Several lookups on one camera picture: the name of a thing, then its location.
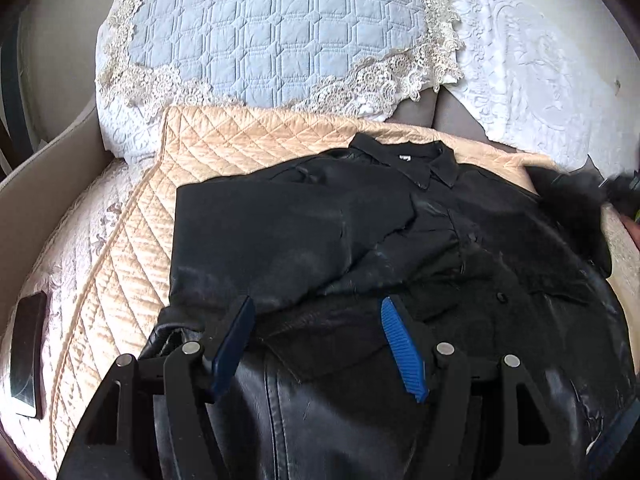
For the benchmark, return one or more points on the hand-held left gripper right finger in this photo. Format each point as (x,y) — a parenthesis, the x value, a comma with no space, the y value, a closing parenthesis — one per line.
(402,345)

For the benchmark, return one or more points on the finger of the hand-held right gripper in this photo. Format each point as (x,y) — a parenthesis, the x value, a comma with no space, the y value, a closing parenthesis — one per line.
(620,187)

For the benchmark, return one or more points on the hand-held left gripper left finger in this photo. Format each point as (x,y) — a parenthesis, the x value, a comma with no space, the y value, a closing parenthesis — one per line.
(235,340)

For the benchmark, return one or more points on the black leather jacket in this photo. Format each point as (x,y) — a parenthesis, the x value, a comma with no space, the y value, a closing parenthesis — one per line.
(310,220)

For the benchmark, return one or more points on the peach quilted bedspread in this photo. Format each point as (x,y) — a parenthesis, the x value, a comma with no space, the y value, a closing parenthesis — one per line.
(125,260)

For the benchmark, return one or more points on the white embroidered pillow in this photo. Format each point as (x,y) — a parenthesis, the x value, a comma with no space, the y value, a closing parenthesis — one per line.
(525,60)

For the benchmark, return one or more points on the grey upholstered headboard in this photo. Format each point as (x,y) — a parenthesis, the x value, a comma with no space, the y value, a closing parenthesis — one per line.
(450,110)

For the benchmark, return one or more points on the cream lace bed sheet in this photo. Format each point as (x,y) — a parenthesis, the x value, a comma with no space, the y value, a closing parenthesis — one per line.
(65,240)

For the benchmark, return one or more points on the black smartphone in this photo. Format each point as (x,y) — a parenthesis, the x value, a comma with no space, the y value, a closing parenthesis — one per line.
(27,350)

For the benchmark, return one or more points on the blue quilted lace-trimmed pillow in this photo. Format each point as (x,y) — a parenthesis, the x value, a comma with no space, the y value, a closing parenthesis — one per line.
(260,25)

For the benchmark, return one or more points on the beige bed frame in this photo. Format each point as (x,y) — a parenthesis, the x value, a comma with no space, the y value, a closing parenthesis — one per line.
(55,160)

